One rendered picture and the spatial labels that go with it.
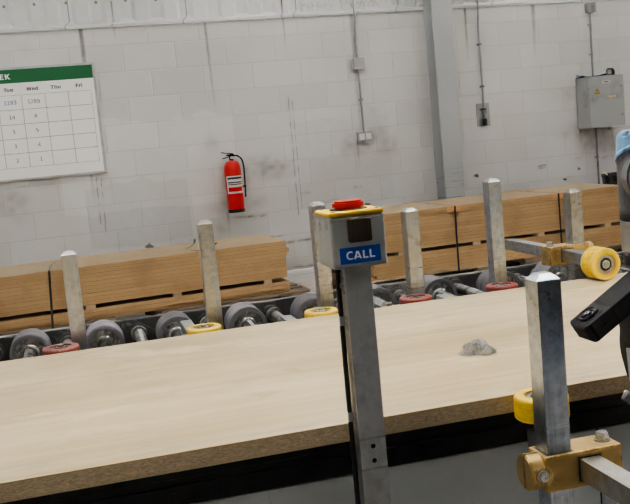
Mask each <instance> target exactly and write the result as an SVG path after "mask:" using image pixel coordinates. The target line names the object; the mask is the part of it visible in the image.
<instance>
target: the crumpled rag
mask: <svg viewBox="0 0 630 504"><path fill-rule="evenodd" d="M462 348H463V349H464V350H463V351H461V352H459V353H458V354H459V355H465V356H474V355H476V354H483V355H489V354H491V353H493V352H495V351H496V348H493V347H492V346H491V345H490V344H488V343H487V342H486V341H485V340H484V339H483V338H481V339H479V338H477V339H476V338H474V339H473V341H472V342H469V343H465V344H464V345H463V347H462Z"/></svg>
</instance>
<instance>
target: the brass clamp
mask: <svg viewBox="0 0 630 504"><path fill-rule="evenodd" d="M594 438H595V435H591V436H586V437H581V438H575V439H570V442H571V451H567V452H562V453H557V454H552V455H547V454H545V453H544V452H542V451H540V450H539V449H537V448H536V446H533V447H529V448H528V451H529V452H528V453H523V454H520V455H519V456H518V458H517V464H516V466H517V473H518V477H519V480H520V482H521V484H522V486H523V487H524V488H525V489H526V490H528V491H533V490H538V489H542V490H544V491H545V492H547V493H552V492H557V491H562V490H566V489H571V488H576V487H581V486H586V485H589V484H587V483H586V482H584V481H582V480H581V471H580V459H581V458H586V457H592V456H597V455H600V456H602V457H603V458H605V459H607V460H609V461H611V462H612V463H614V464H616V465H618V466H619V467H621V468H623V467H622V449H621V443H619V442H617V441H615V440H613V439H611V438H610V441H608V442H596V441H594Z"/></svg>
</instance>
